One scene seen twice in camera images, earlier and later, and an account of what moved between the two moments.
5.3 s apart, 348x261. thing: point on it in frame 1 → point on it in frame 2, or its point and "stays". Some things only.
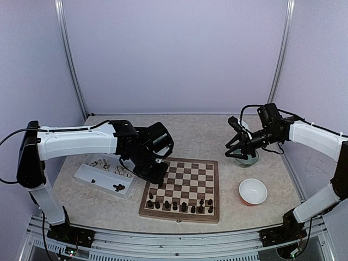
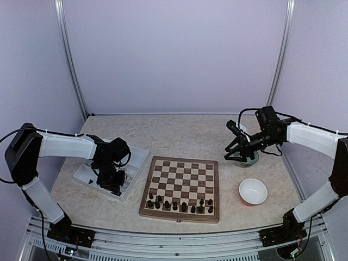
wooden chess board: x=189 y=192 stays
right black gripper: x=246 y=144 stays
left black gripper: x=156 y=178 → x=114 y=186
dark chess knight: x=184 y=206 stays
